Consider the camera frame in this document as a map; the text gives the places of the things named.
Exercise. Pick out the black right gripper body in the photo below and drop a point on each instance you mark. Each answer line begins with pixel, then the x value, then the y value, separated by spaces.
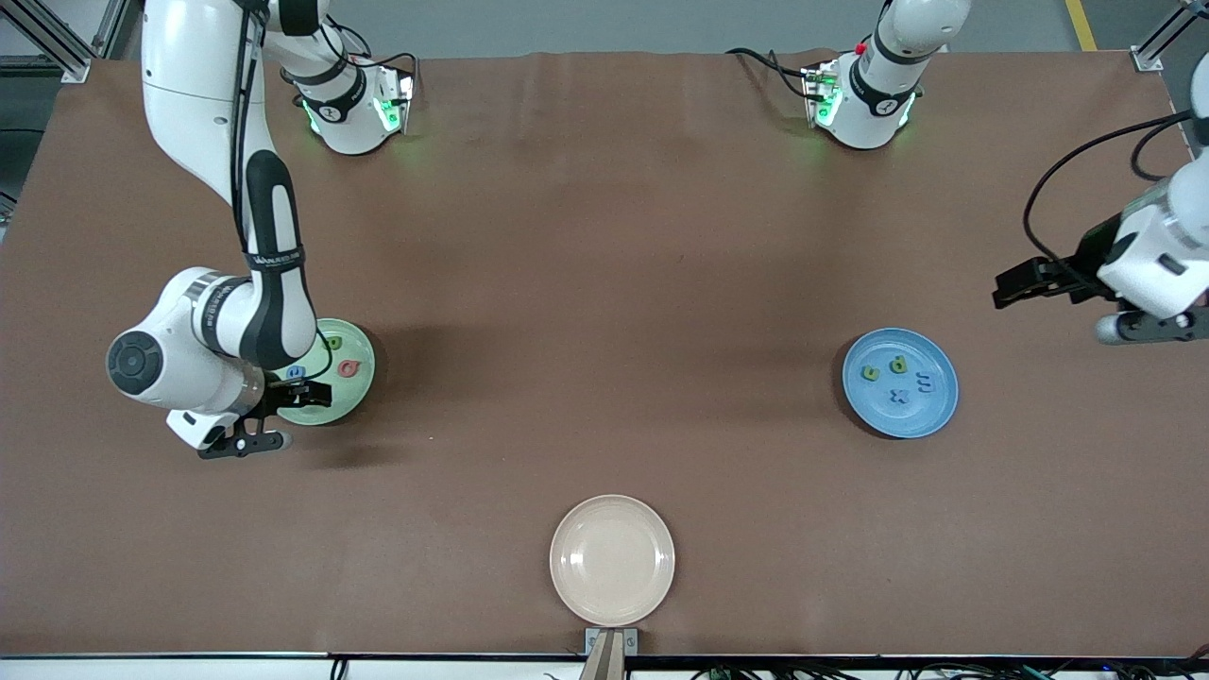
pixel 280 394

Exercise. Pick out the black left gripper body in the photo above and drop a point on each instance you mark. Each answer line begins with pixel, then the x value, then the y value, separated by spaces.
pixel 1088 257

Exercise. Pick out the pink foam letter Q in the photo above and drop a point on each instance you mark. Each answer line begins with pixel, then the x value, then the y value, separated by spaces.
pixel 356 370

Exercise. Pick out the blue foam letter m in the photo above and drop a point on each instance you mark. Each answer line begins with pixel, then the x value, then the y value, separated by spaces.
pixel 925 382

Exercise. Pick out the green foam letter p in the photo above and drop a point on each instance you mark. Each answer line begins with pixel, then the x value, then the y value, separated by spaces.
pixel 898 365

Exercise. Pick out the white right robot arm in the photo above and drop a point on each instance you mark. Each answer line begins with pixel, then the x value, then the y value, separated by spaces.
pixel 189 94

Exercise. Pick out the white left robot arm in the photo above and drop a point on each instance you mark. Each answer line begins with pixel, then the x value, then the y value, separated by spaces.
pixel 864 118

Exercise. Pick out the light green plate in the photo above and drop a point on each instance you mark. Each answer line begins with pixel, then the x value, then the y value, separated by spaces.
pixel 357 397

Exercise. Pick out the blue plate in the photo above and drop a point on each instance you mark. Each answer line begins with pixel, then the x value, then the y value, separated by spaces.
pixel 888 420

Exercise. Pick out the brown table mat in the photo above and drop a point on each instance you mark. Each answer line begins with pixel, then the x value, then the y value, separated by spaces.
pixel 604 283

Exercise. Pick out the beige plate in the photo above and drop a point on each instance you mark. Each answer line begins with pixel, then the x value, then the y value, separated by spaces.
pixel 612 560

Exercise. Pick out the aluminium frame profile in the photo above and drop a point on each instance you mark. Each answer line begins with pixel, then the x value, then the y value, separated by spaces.
pixel 1166 33
pixel 47 38

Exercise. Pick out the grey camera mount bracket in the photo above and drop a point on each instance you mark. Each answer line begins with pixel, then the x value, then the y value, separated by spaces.
pixel 611 647

